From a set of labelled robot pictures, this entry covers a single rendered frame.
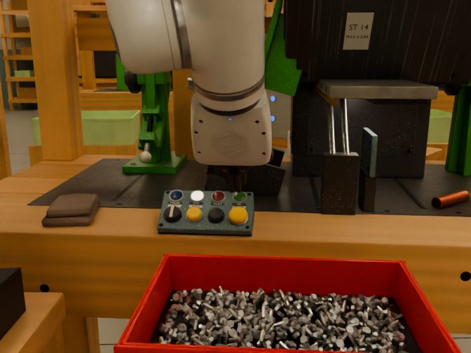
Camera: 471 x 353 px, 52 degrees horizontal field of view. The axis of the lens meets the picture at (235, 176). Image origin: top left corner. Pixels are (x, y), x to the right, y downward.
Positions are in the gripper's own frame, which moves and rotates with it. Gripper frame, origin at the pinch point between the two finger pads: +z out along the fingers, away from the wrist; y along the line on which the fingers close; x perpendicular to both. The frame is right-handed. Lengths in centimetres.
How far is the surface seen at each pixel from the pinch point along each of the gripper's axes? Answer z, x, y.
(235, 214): 8.7, -0.4, -0.3
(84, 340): 94, 12, -53
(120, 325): 152, 41, -61
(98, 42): 25, 71, -45
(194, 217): 8.9, -1.0, -6.8
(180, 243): 11.6, -4.1, -8.9
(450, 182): 32, 27, 45
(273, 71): 4.6, 30.5, 5.0
